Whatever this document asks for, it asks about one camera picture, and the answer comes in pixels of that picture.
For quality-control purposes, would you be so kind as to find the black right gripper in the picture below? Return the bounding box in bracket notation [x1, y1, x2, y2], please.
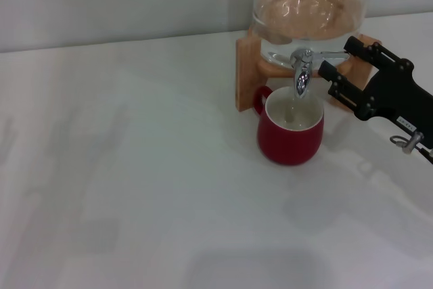
[317, 36, 433, 150]

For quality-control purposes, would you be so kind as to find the chrome faucet tap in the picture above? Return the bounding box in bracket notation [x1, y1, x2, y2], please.
[291, 49, 351, 99]

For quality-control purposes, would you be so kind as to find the red ceramic cup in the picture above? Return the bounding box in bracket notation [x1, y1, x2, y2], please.
[253, 85, 325, 166]

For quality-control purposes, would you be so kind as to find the glass water dispenser jar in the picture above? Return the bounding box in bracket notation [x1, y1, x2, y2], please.
[252, 0, 371, 68]

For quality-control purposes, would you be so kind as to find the wooden dispenser stand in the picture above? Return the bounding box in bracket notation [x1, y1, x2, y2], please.
[235, 26, 382, 114]

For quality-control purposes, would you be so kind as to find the metal ring pin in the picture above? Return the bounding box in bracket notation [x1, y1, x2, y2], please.
[390, 131, 426, 155]

